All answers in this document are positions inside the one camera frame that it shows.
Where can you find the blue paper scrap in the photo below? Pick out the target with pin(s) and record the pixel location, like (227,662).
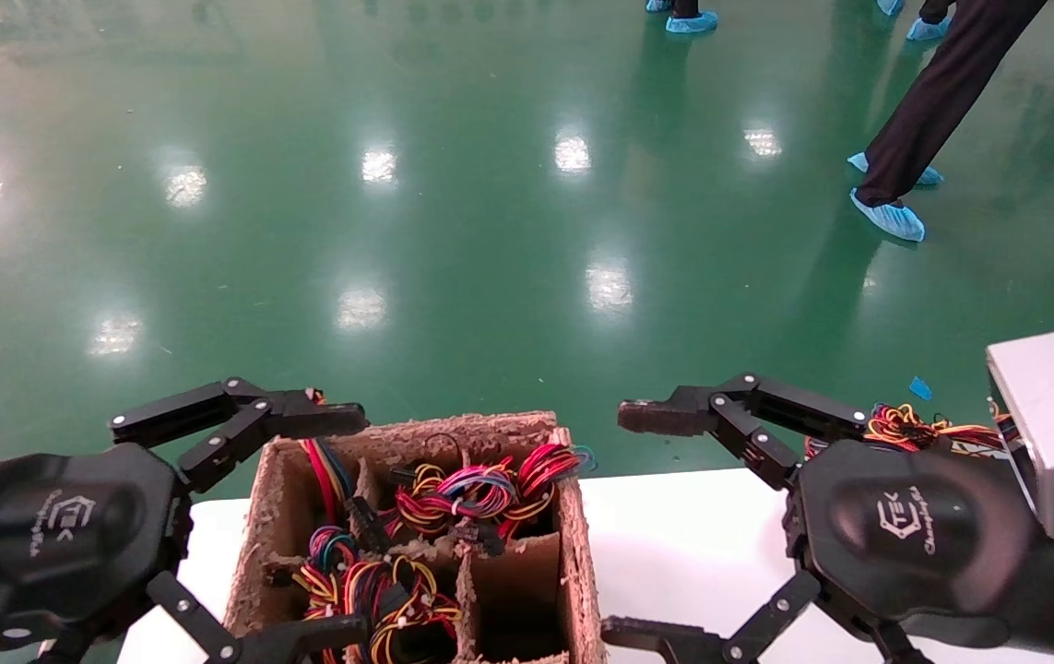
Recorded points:
(920,388)

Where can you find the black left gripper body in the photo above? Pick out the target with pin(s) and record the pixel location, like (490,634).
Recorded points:
(56,535)

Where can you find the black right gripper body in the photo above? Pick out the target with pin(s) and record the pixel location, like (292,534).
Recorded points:
(914,530)

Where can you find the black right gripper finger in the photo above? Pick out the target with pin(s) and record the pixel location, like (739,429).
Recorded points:
(665,417)
(665,638)

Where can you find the black trouser leg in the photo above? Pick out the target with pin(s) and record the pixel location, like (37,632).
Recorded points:
(941,101)
(935,9)
(685,7)

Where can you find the blue shoe cover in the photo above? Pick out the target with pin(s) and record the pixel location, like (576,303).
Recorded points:
(692,22)
(930,175)
(889,5)
(891,219)
(928,29)
(657,5)

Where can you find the brown cardboard divider box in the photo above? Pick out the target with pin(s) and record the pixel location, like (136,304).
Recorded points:
(573,572)

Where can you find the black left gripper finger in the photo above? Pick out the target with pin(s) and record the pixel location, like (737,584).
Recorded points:
(305,420)
(305,638)

